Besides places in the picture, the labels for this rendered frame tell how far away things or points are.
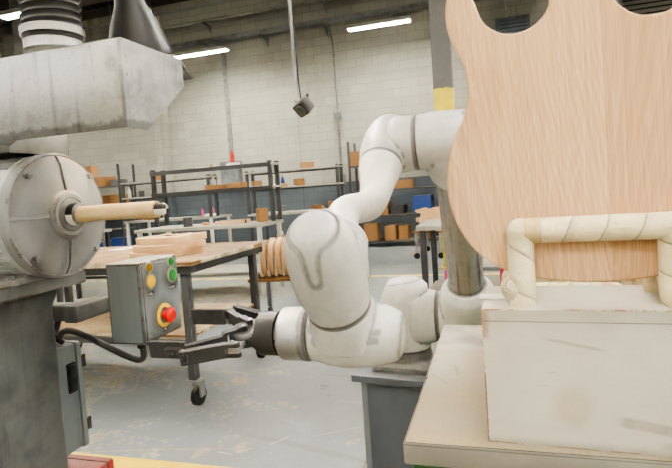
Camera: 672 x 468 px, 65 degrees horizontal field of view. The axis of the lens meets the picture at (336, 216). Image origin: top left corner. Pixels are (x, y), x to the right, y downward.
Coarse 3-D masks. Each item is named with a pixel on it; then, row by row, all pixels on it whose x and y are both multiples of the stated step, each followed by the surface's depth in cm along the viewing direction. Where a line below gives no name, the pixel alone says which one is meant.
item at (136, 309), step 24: (120, 264) 128; (144, 264) 128; (120, 288) 128; (144, 288) 127; (168, 288) 137; (120, 312) 128; (144, 312) 127; (120, 336) 129; (144, 336) 127; (144, 360) 133
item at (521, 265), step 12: (516, 240) 65; (528, 240) 65; (516, 252) 66; (528, 252) 65; (516, 264) 66; (528, 264) 65; (516, 276) 66; (528, 276) 65; (528, 288) 65; (516, 300) 66; (528, 300) 66
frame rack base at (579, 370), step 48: (576, 288) 74; (624, 288) 72; (528, 336) 65; (576, 336) 63; (624, 336) 61; (528, 384) 65; (576, 384) 63; (624, 384) 62; (528, 432) 66; (576, 432) 64; (624, 432) 62
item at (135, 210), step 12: (108, 204) 104; (120, 204) 103; (132, 204) 102; (144, 204) 101; (84, 216) 104; (96, 216) 104; (108, 216) 103; (120, 216) 102; (132, 216) 102; (144, 216) 101; (156, 216) 101
